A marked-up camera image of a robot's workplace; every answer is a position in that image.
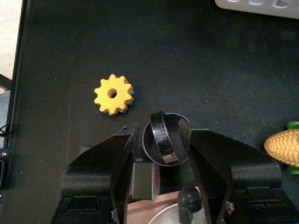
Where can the grey metal block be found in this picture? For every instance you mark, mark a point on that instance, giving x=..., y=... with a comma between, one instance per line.
x=144, y=180

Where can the white round plate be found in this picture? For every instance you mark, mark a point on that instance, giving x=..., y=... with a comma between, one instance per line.
x=167, y=215

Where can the pink flat toy piece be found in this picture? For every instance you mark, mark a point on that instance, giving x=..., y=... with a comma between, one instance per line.
x=150, y=205

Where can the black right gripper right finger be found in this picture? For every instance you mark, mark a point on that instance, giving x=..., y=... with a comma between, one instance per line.
x=234, y=169

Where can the yellow toy gear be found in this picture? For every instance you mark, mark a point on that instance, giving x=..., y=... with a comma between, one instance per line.
x=114, y=94

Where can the toy corn with green husk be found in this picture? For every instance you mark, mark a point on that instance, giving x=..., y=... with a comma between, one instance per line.
x=285, y=147

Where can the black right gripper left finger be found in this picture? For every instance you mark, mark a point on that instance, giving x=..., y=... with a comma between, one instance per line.
x=94, y=172

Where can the black round knob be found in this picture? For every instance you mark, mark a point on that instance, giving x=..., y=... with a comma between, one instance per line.
x=190, y=199

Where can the white plastic slotted basket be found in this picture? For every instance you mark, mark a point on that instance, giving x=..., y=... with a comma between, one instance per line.
x=265, y=7

